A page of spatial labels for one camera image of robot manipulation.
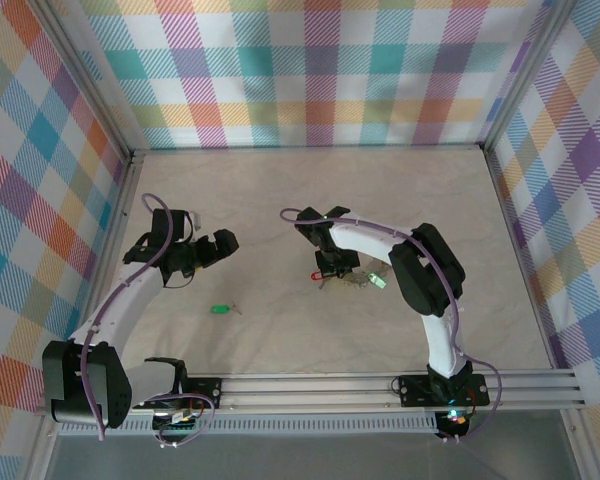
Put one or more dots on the metal keyring hoop with keys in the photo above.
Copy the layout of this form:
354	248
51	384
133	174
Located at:
352	281

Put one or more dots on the clear green key tag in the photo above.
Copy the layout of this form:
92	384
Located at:
377	280

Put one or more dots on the green key tag with key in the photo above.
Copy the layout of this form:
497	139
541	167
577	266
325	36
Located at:
220	309

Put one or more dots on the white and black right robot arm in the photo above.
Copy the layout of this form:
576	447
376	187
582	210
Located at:
365	237

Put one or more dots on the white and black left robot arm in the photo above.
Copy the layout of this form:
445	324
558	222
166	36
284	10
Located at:
130	300

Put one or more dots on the small controller board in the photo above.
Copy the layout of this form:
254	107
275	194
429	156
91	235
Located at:
177	417
455	422

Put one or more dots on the aluminium side rail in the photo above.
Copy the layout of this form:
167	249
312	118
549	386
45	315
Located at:
524	260
126	185

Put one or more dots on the aluminium back rail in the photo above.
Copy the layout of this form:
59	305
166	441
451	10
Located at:
305	148

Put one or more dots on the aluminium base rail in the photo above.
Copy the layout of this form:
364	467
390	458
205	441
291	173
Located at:
305	390

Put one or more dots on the small black base mount plate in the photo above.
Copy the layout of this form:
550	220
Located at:
205	390

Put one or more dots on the long black base mount plate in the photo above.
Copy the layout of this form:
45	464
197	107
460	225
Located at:
415	395

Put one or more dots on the aluminium frame post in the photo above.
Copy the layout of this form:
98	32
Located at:
94	85
525	75

